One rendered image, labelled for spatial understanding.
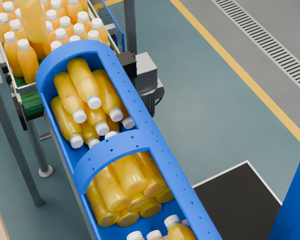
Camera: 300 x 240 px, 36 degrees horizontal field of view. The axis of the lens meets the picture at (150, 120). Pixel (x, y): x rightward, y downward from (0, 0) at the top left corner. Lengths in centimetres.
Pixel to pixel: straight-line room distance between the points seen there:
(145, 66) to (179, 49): 138
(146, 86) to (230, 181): 75
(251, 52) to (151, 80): 147
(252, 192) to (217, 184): 18
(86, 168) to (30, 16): 55
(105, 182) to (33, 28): 58
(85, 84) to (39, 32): 26
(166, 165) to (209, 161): 149
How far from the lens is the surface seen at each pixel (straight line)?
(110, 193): 123
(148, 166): 126
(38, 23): 154
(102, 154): 119
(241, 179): 244
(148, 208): 132
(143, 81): 193
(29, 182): 237
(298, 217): 157
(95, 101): 139
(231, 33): 344
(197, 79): 307
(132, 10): 205
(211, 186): 240
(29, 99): 180
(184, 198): 113
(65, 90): 147
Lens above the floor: 219
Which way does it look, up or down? 51 degrees down
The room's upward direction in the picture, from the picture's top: 1 degrees counter-clockwise
